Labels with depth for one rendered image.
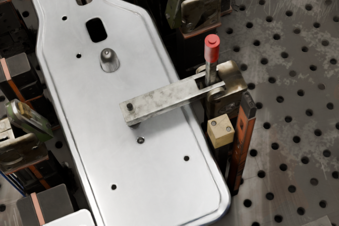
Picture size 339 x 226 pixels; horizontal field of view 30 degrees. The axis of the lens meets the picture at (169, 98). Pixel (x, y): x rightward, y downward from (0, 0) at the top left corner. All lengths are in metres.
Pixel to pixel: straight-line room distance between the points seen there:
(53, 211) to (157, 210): 0.18
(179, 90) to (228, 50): 0.47
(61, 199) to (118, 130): 0.15
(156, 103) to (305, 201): 0.48
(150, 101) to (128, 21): 0.21
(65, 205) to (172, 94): 0.26
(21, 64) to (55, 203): 0.27
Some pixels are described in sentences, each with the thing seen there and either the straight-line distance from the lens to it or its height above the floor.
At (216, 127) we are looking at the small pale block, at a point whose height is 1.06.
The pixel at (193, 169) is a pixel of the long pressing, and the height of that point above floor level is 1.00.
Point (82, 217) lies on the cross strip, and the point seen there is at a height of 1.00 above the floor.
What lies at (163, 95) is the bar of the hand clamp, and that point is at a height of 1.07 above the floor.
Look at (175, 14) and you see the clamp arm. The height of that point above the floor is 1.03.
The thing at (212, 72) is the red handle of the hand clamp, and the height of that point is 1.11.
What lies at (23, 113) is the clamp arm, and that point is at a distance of 1.02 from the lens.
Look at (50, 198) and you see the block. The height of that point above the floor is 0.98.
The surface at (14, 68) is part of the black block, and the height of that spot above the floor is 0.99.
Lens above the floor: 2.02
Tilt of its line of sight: 67 degrees down
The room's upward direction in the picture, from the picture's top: 6 degrees counter-clockwise
